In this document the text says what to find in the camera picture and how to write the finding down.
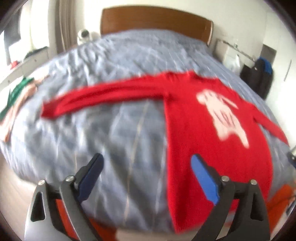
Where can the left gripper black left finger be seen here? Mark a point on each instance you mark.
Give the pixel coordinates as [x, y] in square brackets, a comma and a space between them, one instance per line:
[43, 221]

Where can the blue garment on jacket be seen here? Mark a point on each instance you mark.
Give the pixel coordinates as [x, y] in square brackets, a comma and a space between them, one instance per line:
[267, 65]

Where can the green cloth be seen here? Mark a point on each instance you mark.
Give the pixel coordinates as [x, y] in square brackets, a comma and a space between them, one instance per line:
[14, 94]

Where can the white side desk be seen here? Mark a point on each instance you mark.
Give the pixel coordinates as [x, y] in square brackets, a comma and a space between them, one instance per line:
[25, 68]

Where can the brown wooden headboard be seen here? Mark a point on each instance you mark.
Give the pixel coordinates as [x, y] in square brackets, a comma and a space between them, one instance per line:
[122, 18]

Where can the orange trouser leg right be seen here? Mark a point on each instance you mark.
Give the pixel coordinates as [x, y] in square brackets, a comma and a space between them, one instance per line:
[278, 204]

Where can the grey striped bed blanket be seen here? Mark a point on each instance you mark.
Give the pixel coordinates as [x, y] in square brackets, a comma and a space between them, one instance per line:
[131, 191]

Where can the white drawer cabinet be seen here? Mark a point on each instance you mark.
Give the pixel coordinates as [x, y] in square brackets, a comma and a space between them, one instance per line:
[223, 48]

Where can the red sweater with white print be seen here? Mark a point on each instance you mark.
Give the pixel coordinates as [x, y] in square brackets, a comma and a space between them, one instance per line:
[203, 116]

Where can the white plastic bag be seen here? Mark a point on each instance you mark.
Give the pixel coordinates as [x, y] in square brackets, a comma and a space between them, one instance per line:
[233, 64]

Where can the beige window curtain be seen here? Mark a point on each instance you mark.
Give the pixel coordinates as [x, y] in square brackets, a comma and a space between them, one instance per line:
[65, 29]

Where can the small white round camera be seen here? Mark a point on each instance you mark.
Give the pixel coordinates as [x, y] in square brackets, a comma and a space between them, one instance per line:
[83, 36]

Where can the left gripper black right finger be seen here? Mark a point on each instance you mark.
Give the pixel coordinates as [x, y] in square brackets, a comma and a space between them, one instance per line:
[250, 221]

